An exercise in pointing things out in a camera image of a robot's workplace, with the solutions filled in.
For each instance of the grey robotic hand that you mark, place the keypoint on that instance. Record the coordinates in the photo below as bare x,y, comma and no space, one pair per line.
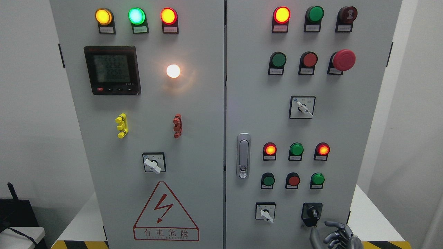
342,238

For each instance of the black rotary knob switch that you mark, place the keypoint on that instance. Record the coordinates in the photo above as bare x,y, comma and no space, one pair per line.
311,213

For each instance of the green illuminated button lower right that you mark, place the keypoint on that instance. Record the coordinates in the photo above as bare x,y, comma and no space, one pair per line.
317,181

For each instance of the red push button lower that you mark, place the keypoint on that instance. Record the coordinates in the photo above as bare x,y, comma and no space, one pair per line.
292,181

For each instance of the red push button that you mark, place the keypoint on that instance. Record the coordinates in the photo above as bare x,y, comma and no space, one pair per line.
308,60
292,181

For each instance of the red indicator light middle right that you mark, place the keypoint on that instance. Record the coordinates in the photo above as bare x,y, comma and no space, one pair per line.
321,151

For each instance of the green push button lower left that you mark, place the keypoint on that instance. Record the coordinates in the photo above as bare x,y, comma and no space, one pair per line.
267,181

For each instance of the green push button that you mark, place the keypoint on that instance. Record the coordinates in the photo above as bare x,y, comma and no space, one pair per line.
276,63
267,181

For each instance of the green indicator light middle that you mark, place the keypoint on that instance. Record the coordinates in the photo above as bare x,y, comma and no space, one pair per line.
295,152

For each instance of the red lit indicator middle left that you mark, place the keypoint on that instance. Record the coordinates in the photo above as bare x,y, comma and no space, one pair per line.
269,152

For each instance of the red lit indicator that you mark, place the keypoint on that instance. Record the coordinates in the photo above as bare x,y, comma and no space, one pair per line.
269,152
280,21

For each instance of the red emergency stop mushroom button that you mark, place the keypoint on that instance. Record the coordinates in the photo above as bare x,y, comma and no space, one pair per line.
341,61

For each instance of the red electrical hazard warning sticker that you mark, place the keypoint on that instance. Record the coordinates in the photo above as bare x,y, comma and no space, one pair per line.
164,218

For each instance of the grey electrical control cabinet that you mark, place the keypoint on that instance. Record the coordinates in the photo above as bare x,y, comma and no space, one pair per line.
223,49

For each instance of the red push button upper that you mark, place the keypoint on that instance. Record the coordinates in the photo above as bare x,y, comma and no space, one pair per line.
308,60

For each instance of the green push button upper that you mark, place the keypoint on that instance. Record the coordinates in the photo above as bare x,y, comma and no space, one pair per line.
276,63

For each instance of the red terminal connector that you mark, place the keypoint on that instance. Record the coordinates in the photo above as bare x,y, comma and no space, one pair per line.
177,121

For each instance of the dark red buzzer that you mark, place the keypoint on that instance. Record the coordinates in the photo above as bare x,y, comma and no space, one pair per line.
345,18

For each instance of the green indicator light top right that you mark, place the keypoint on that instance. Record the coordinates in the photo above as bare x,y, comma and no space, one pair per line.
313,19

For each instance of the red lit indicator top right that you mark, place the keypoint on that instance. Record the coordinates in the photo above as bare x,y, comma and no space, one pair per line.
280,21

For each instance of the white lit indicator lamp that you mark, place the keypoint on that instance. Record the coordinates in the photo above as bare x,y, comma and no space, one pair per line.
173,71

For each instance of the yellow terminal connector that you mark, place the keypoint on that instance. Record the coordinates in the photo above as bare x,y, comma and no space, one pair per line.
122,125

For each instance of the white platform with hazard stripes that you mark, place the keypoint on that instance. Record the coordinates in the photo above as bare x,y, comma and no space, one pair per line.
86,230

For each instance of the red indicator light left door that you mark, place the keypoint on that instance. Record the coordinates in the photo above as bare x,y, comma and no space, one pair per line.
169,18

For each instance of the black digital power meter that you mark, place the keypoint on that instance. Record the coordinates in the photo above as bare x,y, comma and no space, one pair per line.
113,70

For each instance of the green lit indicator light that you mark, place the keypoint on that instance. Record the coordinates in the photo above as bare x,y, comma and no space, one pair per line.
138,20

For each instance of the yellow indicator light top left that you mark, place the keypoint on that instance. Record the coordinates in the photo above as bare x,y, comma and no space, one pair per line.
106,22

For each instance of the black device with antenna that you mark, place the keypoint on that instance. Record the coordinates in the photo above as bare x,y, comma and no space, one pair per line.
15,212

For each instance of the white selector switch lower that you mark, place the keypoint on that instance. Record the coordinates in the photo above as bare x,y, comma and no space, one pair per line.
265,211

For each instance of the white selector switch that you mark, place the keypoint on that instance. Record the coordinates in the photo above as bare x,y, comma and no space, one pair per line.
302,107
265,211

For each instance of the silver door handle lock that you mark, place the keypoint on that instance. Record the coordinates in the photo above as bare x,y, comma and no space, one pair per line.
243,155

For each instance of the white selector switch upper right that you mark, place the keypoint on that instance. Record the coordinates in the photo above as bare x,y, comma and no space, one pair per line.
302,107

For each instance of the white selector switch left door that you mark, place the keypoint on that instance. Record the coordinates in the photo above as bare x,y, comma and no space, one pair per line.
154,162

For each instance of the white box with black cable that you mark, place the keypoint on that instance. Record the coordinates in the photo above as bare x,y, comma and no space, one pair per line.
11,240

